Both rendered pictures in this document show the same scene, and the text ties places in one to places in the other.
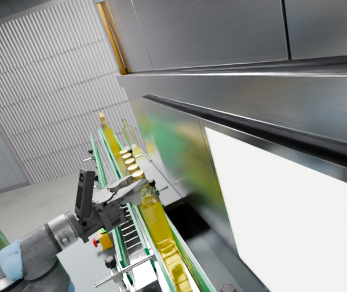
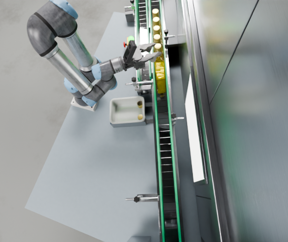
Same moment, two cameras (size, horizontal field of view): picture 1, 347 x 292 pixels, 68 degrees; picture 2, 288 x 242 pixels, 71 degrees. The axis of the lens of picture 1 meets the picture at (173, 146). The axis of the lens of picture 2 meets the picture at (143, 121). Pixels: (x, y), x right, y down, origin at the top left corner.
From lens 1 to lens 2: 0.56 m
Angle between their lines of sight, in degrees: 53
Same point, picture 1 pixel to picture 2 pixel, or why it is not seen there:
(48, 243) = (111, 71)
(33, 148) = not seen: outside the picture
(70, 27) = not seen: outside the picture
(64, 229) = (118, 67)
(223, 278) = (180, 94)
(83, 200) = (128, 57)
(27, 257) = (103, 74)
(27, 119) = not seen: outside the picture
